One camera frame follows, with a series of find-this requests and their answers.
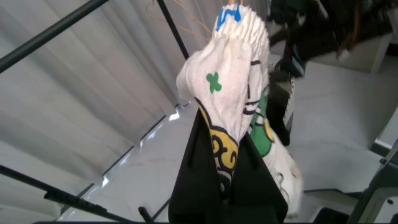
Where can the cream printed garment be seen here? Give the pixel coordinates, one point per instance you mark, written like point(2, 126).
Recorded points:
point(227, 77)

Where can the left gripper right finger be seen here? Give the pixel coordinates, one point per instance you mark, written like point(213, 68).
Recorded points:
point(258, 199)

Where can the white curtain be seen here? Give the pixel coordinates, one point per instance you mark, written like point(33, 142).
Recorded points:
point(93, 93)

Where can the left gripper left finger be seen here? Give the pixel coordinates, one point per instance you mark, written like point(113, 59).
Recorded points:
point(192, 193)

